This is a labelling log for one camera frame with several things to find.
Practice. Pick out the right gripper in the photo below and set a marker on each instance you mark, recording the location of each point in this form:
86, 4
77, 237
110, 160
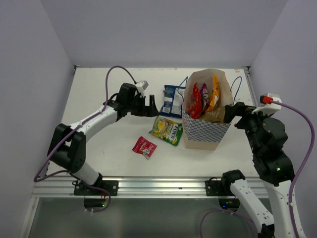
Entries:
245, 110

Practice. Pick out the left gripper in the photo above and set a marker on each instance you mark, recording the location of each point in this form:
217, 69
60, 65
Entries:
145, 110

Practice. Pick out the light blue chips bag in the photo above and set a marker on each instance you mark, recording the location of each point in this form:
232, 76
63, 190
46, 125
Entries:
215, 116

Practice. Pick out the dark blue snack packet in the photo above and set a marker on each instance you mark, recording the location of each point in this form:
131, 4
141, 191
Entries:
172, 102

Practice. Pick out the orange snack packet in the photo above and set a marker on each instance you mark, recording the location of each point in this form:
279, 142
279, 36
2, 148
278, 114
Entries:
215, 95

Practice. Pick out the green Fox's candy bag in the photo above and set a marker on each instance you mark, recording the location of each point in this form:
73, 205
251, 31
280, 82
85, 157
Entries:
167, 130

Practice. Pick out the purple white snack packet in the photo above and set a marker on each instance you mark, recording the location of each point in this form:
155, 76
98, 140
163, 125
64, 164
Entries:
205, 97

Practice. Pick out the blue checkered paper bag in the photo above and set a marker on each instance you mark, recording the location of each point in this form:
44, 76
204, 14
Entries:
201, 134

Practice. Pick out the red cookie snack bag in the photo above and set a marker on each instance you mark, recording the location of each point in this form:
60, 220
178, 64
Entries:
194, 106

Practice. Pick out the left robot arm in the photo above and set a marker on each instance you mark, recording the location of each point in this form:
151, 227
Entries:
68, 145

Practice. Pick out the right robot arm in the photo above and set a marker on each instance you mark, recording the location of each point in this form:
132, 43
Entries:
266, 136

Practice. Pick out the small red candy packet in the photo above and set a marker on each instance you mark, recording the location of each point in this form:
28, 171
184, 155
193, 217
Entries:
144, 147

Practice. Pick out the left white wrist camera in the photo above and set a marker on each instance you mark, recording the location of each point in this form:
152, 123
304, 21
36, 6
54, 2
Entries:
141, 87

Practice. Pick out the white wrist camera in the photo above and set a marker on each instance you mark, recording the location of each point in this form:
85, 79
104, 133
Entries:
267, 107
141, 87

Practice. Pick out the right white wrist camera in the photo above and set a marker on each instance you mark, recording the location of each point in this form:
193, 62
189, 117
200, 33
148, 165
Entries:
267, 107

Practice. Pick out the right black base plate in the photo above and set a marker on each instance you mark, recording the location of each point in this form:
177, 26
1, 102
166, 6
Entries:
226, 199

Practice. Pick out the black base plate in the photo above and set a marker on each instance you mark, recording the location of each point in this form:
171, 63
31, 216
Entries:
97, 198
226, 199

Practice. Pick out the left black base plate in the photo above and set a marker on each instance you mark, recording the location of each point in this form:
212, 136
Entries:
97, 198

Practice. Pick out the aluminium mounting rail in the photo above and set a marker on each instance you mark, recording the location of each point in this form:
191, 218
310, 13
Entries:
129, 187

